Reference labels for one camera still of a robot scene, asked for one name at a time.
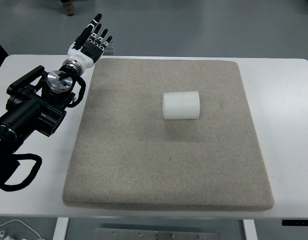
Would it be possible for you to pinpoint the white ribbed cup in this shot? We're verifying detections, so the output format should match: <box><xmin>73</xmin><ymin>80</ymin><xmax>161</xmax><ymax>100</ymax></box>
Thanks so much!
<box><xmin>162</xmin><ymin>91</ymin><xmax>200</xmax><ymax>120</ymax></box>

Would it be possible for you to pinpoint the black desk control panel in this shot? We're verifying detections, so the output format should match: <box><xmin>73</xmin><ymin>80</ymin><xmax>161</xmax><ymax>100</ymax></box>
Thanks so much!
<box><xmin>281</xmin><ymin>219</ymin><xmax>308</xmax><ymax>227</ymax></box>

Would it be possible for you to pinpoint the beige felt mat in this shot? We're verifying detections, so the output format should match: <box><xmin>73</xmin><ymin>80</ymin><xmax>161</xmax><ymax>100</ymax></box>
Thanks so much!
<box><xmin>62</xmin><ymin>58</ymin><xmax>274</xmax><ymax>212</ymax></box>

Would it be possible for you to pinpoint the white table leg frame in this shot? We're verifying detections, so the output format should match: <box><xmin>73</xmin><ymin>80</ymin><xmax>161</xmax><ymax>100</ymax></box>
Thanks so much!
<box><xmin>52</xmin><ymin>217</ymin><xmax>70</xmax><ymax>240</ymax></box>

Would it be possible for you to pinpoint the clear plastic floor plate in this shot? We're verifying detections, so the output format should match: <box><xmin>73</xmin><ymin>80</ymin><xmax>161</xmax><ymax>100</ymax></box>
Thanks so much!
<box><xmin>103</xmin><ymin>42</ymin><xmax>114</xmax><ymax>56</ymax></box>

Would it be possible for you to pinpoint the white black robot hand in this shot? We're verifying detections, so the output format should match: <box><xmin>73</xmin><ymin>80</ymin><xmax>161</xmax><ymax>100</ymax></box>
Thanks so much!
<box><xmin>63</xmin><ymin>13</ymin><xmax>113</xmax><ymax>69</ymax></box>

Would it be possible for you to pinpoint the white cable on floor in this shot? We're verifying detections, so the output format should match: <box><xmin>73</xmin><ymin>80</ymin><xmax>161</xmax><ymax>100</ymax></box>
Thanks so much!
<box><xmin>0</xmin><ymin>219</ymin><xmax>42</xmax><ymax>240</ymax></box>

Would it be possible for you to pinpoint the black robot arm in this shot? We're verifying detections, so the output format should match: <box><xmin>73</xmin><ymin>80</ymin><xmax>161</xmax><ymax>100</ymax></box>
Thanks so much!
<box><xmin>0</xmin><ymin>13</ymin><xmax>112</xmax><ymax>158</ymax></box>

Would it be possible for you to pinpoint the black braided cable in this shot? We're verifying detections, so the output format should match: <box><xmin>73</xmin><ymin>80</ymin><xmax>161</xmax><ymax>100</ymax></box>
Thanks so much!
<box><xmin>0</xmin><ymin>152</ymin><xmax>43</xmax><ymax>193</ymax></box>

